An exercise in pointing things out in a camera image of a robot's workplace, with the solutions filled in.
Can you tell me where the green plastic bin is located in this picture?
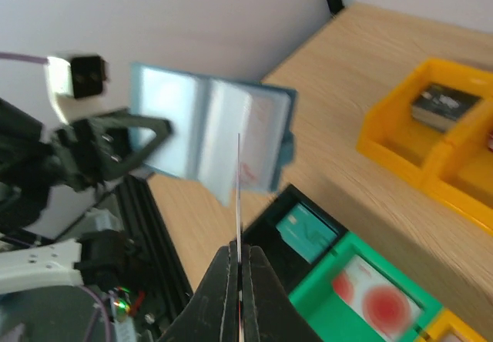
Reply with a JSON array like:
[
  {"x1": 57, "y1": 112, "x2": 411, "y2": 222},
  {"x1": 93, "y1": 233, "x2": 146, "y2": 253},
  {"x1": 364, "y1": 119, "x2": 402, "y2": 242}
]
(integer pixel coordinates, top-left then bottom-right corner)
[{"x1": 290, "y1": 234, "x2": 441, "y2": 341}]

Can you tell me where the dark card in rear bin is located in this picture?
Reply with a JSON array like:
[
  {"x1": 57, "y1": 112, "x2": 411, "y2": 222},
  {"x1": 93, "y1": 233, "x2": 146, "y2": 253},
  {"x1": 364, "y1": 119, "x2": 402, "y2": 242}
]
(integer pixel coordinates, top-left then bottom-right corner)
[{"x1": 411, "y1": 83, "x2": 482, "y2": 132}]

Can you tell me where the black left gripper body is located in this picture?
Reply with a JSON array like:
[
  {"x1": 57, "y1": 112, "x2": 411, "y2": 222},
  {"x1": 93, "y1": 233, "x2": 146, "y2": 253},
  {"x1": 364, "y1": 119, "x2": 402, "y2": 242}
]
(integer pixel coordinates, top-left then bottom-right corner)
[{"x1": 49, "y1": 119, "x2": 130, "y2": 190}]

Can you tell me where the teal credit card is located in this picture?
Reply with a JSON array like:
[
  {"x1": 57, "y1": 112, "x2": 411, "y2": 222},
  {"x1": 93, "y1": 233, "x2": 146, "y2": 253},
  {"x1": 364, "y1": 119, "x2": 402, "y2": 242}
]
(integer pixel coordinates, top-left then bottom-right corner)
[{"x1": 276, "y1": 203, "x2": 337, "y2": 263}]

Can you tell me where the white red circle card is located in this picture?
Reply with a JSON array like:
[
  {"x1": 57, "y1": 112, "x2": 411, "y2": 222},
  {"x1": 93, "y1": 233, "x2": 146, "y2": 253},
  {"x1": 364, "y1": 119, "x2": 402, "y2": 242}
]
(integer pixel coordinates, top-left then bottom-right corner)
[{"x1": 332, "y1": 256, "x2": 422, "y2": 341}]

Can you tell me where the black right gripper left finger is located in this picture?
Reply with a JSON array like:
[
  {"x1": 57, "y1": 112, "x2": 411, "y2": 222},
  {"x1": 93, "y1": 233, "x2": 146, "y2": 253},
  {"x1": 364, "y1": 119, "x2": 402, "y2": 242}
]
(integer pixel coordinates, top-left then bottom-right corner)
[{"x1": 160, "y1": 240, "x2": 240, "y2": 342}]

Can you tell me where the orange front plastic bin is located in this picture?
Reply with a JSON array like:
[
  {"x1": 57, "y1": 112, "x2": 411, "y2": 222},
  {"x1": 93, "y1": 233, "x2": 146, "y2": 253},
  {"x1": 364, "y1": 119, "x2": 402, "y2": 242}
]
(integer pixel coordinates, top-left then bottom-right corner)
[{"x1": 415, "y1": 308, "x2": 487, "y2": 342}]

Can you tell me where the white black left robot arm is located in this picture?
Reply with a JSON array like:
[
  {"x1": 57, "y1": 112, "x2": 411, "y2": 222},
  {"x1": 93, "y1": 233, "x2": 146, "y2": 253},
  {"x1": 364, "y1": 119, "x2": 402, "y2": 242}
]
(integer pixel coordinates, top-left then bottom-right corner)
[{"x1": 1, "y1": 102, "x2": 172, "y2": 293}]

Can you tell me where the black plastic bin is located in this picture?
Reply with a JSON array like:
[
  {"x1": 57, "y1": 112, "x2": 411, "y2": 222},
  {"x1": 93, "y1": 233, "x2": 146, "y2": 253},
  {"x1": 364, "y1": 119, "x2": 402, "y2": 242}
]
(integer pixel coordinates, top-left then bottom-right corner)
[{"x1": 243, "y1": 184, "x2": 348, "y2": 293}]

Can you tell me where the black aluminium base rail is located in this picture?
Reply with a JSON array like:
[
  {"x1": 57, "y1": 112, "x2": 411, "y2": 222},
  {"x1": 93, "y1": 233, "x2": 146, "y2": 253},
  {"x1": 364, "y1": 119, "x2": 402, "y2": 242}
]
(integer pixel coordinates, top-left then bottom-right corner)
[{"x1": 113, "y1": 176, "x2": 193, "y2": 340}]

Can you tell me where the blue leather card holder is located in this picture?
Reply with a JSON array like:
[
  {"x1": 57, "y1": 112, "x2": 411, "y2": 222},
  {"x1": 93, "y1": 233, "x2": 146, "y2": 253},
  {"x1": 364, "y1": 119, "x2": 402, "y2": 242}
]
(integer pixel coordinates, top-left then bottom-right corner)
[{"x1": 130, "y1": 62, "x2": 297, "y2": 206}]

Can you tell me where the white floral card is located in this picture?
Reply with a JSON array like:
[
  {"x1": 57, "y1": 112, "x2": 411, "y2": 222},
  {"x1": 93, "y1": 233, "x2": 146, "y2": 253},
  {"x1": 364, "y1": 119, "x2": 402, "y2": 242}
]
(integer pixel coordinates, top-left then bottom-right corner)
[{"x1": 235, "y1": 133, "x2": 243, "y2": 265}]

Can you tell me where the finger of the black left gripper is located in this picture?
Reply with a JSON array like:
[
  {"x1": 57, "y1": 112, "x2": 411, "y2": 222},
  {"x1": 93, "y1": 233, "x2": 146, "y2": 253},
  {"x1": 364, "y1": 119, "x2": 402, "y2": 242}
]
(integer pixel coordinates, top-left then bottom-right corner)
[{"x1": 103, "y1": 112, "x2": 173, "y2": 180}]

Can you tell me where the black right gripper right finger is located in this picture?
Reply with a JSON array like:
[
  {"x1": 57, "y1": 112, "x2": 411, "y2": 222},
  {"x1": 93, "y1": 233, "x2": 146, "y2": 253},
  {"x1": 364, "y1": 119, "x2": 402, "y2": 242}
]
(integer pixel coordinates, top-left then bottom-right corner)
[{"x1": 241, "y1": 245, "x2": 320, "y2": 341}]

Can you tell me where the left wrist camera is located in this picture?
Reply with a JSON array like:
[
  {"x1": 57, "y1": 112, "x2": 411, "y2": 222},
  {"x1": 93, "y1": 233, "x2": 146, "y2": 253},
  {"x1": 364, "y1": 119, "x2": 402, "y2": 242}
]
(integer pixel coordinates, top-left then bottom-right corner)
[{"x1": 45, "y1": 53, "x2": 108, "y2": 124}]

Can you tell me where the orange rear triple bin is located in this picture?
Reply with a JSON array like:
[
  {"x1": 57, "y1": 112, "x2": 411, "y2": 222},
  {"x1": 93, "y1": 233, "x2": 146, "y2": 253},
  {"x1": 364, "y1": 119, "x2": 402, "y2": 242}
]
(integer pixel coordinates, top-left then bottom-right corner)
[{"x1": 357, "y1": 58, "x2": 492, "y2": 233}]

